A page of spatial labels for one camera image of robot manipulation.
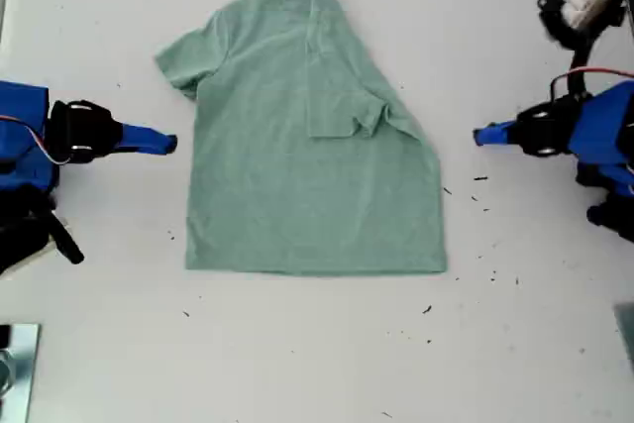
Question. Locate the green t-shirt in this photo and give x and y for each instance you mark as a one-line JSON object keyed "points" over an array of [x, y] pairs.
{"points": [[277, 170]]}

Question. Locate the steel plate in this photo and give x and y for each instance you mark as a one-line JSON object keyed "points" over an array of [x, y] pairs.
{"points": [[22, 368]]}

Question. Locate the black camera stalk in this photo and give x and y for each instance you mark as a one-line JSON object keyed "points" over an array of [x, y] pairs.
{"points": [[577, 59]]}

